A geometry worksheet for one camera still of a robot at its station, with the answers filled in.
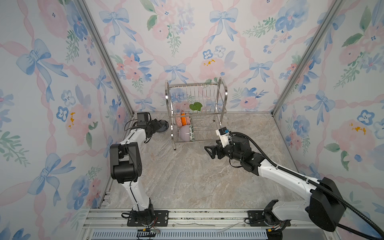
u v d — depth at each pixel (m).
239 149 0.61
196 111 0.84
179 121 0.98
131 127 0.70
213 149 0.69
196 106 0.86
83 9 0.69
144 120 0.77
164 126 1.08
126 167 0.52
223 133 0.69
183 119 0.97
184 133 0.91
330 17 0.72
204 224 0.73
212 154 0.71
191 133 0.90
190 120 1.09
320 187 0.43
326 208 0.40
